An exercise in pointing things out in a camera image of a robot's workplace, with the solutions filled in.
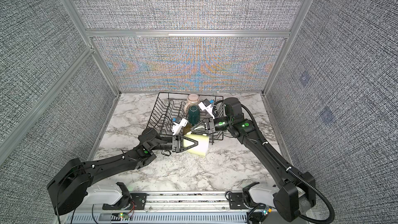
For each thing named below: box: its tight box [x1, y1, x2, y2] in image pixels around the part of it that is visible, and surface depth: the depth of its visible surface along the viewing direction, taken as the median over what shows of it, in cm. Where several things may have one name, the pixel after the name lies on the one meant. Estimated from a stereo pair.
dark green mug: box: [187, 104, 201, 126], surface depth 95 cm
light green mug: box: [182, 133, 210, 158], surface depth 62 cm
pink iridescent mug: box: [183, 93, 200, 115], surface depth 99 cm
